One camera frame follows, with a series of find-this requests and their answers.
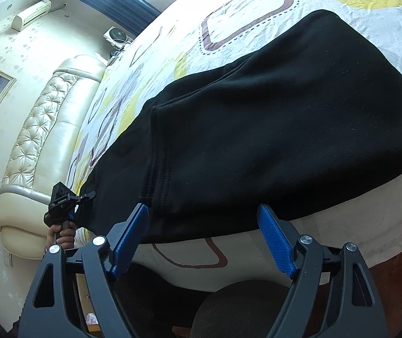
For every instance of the white wall air conditioner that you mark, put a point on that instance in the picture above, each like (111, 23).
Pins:
(30, 14)

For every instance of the dark blue curtain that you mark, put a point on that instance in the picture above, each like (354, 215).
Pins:
(106, 3)

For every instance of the cream tufted leather headboard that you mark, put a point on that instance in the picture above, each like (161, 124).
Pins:
(42, 141)

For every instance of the white box fan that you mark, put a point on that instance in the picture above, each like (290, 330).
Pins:
(116, 35)

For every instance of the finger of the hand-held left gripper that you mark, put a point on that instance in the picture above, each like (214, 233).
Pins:
(84, 196)

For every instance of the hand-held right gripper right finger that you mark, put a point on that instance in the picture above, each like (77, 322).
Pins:
(276, 244)

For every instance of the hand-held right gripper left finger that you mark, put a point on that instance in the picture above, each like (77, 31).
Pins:
(130, 244)

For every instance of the black pants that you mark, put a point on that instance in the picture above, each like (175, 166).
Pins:
(275, 130)

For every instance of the person's left hand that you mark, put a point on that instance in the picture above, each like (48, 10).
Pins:
(66, 237)

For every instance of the person's leg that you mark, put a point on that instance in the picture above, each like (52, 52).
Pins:
(243, 311)
(148, 295)

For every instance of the bed with patterned sheet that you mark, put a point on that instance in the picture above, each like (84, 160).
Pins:
(243, 10)

